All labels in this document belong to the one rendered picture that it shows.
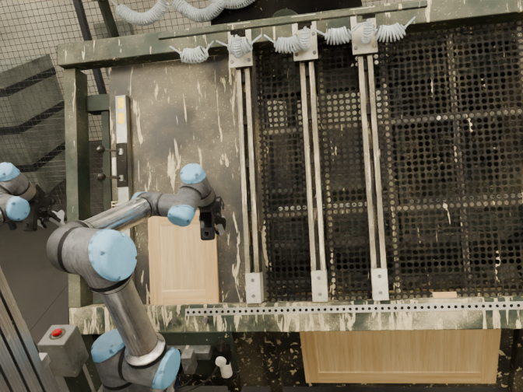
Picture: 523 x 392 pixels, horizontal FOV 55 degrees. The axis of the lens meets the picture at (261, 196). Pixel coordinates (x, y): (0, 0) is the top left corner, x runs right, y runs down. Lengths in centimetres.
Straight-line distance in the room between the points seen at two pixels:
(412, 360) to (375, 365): 17
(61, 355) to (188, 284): 58
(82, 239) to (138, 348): 36
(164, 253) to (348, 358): 102
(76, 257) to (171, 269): 106
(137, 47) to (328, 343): 163
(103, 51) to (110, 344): 137
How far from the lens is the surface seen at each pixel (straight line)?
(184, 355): 220
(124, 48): 239
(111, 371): 157
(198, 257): 222
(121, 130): 236
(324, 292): 207
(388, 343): 250
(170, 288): 227
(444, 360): 261
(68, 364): 228
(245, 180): 211
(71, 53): 250
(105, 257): 119
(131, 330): 138
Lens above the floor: 222
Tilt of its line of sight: 26 degrees down
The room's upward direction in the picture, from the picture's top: 8 degrees counter-clockwise
